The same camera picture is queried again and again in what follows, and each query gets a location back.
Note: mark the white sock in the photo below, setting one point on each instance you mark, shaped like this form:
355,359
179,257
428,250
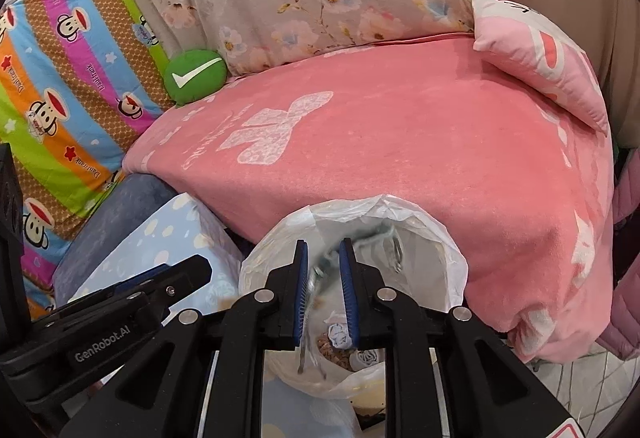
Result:
367,359

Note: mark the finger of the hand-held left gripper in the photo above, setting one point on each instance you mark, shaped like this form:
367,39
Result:
185,273

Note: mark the white bin with plastic bag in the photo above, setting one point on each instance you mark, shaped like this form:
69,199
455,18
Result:
425,268

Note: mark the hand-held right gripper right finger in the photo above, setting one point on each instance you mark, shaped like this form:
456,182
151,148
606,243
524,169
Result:
347,298

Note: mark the striped monkey print quilt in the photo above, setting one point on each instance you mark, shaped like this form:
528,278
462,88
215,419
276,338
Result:
65,68

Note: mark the light blue planet print tablecloth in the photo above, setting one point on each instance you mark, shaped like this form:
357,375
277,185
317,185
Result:
170,238

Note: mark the pink blanket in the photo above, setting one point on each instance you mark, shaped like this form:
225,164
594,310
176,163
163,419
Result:
400,143

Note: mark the pink cartoon pillow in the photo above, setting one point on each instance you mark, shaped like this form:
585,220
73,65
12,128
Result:
540,58

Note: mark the pink padded jacket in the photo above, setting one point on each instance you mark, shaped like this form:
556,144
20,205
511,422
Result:
625,298

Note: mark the green round cushion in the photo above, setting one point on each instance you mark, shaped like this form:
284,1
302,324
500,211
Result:
195,78

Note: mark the leopard print hair band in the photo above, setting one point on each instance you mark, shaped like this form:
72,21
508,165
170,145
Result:
320,270

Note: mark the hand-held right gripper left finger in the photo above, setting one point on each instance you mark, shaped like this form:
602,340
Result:
300,298

